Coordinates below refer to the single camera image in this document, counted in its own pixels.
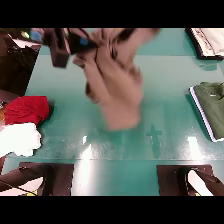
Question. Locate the brown shirt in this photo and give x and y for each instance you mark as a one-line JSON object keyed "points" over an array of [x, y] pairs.
{"points": [[116, 90]]}

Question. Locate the red garment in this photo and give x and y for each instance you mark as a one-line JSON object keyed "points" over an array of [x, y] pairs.
{"points": [[26, 109]]}

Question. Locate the green shirt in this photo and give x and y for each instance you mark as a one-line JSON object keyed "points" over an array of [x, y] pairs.
{"points": [[213, 106]]}

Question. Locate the white garment with black trim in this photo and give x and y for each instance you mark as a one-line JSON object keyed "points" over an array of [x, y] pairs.
{"points": [[213, 41]]}

